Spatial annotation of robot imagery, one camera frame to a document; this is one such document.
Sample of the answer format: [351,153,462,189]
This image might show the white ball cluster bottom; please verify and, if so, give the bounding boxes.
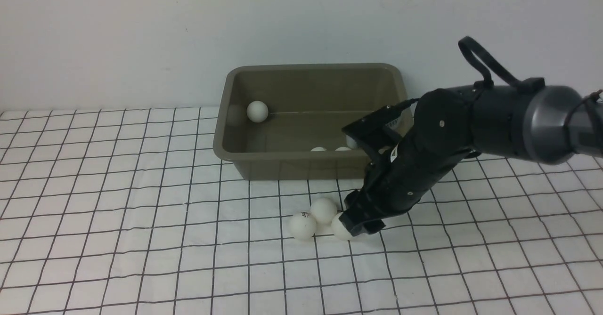
[246,100,269,123]

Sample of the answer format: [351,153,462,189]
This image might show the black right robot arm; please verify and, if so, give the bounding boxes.
[339,86,602,236]

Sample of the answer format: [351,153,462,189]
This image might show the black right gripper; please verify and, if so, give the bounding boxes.
[338,134,464,236]

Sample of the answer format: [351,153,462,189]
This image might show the white black-grid tablecloth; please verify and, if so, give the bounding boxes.
[0,107,603,315]

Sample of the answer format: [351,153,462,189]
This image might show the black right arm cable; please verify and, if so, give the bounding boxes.
[458,36,546,94]

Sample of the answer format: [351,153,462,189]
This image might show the olive green plastic bin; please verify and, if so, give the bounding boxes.
[213,63,407,181]

